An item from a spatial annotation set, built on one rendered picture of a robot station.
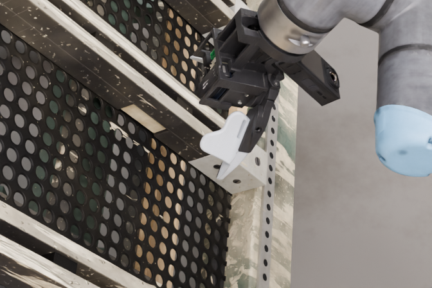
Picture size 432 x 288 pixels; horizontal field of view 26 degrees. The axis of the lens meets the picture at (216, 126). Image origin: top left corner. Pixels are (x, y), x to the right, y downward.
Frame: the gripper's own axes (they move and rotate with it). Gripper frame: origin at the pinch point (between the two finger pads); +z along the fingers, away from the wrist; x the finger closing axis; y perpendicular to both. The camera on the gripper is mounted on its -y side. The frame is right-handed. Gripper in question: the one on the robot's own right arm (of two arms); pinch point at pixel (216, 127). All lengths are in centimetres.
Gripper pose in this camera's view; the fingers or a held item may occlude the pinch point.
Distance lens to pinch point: 115.8
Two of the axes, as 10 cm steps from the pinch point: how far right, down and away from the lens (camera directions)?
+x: 1.1, 8.4, -5.3
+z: -4.6, 5.1, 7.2
